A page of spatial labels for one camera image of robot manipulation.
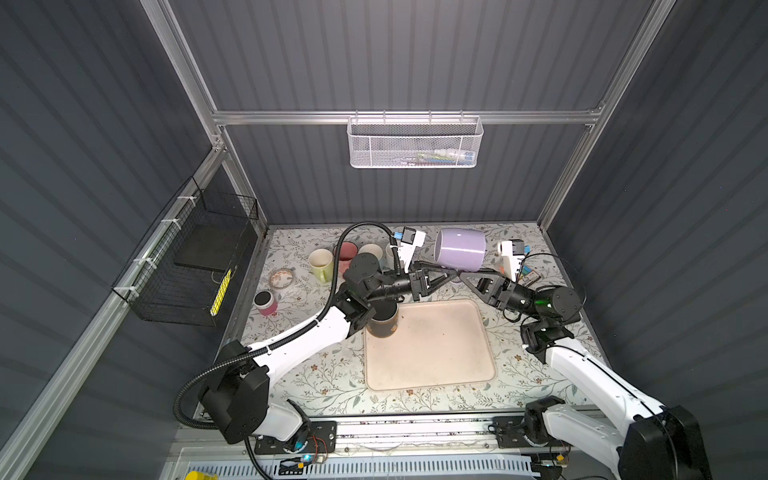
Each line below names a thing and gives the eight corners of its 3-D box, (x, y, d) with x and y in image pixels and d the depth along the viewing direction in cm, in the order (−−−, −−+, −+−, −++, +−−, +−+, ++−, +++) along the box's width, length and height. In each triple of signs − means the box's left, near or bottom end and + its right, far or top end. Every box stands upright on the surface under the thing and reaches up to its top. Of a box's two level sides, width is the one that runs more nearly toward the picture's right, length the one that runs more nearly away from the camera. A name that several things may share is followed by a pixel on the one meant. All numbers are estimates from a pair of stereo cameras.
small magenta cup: (256, 315, 98) (250, 307, 93) (261, 299, 102) (255, 290, 97) (275, 315, 98) (269, 307, 93) (279, 299, 102) (274, 290, 97)
